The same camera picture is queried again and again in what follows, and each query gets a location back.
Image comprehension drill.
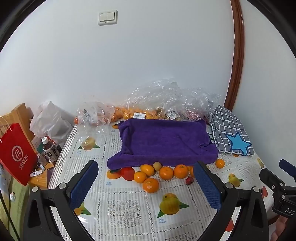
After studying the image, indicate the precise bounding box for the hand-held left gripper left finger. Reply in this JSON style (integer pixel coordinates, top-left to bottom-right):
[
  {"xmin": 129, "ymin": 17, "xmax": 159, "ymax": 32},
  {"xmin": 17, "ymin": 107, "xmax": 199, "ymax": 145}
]
[{"xmin": 22, "ymin": 160, "xmax": 99, "ymax": 241}]

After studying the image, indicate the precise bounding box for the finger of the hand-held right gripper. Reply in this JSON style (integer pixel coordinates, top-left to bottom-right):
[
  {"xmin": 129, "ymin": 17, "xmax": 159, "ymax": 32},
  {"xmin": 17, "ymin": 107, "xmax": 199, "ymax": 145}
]
[
  {"xmin": 259, "ymin": 168, "xmax": 290, "ymax": 194},
  {"xmin": 279, "ymin": 159, "xmax": 296, "ymax": 173}
]

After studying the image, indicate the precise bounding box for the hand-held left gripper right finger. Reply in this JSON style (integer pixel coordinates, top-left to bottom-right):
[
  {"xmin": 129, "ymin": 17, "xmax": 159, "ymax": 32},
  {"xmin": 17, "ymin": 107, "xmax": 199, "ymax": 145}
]
[{"xmin": 193, "ymin": 161, "xmax": 270, "ymax": 241}]

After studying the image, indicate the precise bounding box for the oval yellow-orange citrus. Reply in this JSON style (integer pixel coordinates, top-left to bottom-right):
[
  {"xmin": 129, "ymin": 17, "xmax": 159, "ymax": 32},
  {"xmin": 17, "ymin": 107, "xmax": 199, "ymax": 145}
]
[{"xmin": 140, "ymin": 164, "xmax": 155, "ymax": 176}]

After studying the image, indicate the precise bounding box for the purple towel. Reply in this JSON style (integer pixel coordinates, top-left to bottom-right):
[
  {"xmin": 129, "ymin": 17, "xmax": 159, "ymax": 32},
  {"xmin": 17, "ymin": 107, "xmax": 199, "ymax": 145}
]
[{"xmin": 107, "ymin": 118, "xmax": 219, "ymax": 171}]

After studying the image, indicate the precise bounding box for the pile of reddish fruits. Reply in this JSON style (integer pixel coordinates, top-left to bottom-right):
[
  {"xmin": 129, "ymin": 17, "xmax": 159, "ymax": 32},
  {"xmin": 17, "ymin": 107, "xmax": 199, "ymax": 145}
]
[{"xmin": 73, "ymin": 111, "xmax": 114, "ymax": 127}]

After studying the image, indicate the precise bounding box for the person's right hand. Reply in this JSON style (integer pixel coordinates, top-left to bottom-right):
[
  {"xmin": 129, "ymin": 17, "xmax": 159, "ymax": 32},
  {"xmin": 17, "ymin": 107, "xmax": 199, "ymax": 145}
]
[{"xmin": 270, "ymin": 216, "xmax": 289, "ymax": 241}]

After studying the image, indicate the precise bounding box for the wooden side table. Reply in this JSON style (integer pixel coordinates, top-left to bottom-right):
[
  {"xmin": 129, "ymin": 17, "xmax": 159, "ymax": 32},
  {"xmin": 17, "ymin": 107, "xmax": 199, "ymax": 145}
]
[{"xmin": 27, "ymin": 160, "xmax": 56, "ymax": 191}]

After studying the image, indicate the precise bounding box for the red tomato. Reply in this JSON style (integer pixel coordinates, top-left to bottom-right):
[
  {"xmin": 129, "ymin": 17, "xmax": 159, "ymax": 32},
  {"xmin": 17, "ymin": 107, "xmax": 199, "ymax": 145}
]
[{"xmin": 120, "ymin": 167, "xmax": 135, "ymax": 181}]

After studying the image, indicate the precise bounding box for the dark drink bottle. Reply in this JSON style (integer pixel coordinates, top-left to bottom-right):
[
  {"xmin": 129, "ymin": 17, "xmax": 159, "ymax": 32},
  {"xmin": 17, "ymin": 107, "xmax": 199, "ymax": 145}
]
[{"xmin": 41, "ymin": 137, "xmax": 62, "ymax": 165}]

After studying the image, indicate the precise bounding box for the fruit-printed tablecloth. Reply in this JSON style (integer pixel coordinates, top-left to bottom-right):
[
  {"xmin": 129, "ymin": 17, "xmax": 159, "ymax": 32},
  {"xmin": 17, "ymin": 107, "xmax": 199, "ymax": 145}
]
[{"xmin": 47, "ymin": 120, "xmax": 277, "ymax": 241}]

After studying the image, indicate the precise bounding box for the checked cloth with blue star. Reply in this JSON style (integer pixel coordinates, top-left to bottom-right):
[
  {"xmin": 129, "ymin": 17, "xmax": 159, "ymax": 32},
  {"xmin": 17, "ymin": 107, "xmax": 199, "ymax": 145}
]
[{"xmin": 210, "ymin": 105, "xmax": 255, "ymax": 157}]

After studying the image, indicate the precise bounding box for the white plastic bag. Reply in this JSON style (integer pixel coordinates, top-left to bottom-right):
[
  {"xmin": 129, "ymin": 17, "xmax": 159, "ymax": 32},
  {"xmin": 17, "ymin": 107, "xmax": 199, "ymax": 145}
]
[{"xmin": 30, "ymin": 100, "xmax": 75, "ymax": 145}]

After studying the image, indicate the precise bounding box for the clear plastic bag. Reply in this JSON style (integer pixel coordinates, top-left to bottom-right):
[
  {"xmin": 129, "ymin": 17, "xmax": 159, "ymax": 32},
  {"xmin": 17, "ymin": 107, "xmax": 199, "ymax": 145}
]
[
  {"xmin": 76, "ymin": 101, "xmax": 116, "ymax": 130},
  {"xmin": 125, "ymin": 79, "xmax": 185, "ymax": 121},
  {"xmin": 178, "ymin": 88, "xmax": 222, "ymax": 123}
]

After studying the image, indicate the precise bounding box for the red paper bag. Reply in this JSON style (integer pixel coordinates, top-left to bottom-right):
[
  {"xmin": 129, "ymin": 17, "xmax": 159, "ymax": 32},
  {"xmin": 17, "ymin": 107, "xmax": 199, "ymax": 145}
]
[{"xmin": 0, "ymin": 116, "xmax": 39, "ymax": 187}]

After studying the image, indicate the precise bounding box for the green cloth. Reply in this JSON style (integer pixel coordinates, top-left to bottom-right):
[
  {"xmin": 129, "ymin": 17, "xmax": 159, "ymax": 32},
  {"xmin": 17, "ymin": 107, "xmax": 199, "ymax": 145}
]
[{"xmin": 0, "ymin": 167, "xmax": 31, "ymax": 241}]

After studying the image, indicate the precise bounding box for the pile of bagged oranges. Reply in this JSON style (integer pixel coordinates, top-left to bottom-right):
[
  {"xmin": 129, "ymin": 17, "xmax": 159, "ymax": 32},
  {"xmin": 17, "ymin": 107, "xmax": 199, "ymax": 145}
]
[{"xmin": 110, "ymin": 106, "xmax": 163, "ymax": 121}]

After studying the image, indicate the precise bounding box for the wooden chair back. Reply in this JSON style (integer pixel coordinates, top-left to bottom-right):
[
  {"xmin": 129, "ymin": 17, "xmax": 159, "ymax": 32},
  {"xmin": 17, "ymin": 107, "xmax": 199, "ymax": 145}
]
[{"xmin": 0, "ymin": 103, "xmax": 35, "ymax": 142}]

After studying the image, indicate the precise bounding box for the black cable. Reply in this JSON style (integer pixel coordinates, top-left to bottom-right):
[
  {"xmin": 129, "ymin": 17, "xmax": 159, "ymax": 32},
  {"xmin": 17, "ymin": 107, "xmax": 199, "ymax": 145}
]
[{"xmin": 0, "ymin": 191, "xmax": 15, "ymax": 241}]

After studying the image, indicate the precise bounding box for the brown wooden door frame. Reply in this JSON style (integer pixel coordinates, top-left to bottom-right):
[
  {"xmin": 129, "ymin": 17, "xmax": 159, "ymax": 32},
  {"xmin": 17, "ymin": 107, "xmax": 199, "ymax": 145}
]
[{"xmin": 224, "ymin": 0, "xmax": 245, "ymax": 112}]

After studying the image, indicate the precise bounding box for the white light switch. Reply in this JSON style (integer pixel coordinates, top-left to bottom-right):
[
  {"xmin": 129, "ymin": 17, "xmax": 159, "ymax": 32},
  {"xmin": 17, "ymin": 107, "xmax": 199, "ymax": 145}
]
[{"xmin": 98, "ymin": 10, "xmax": 118, "ymax": 26}]

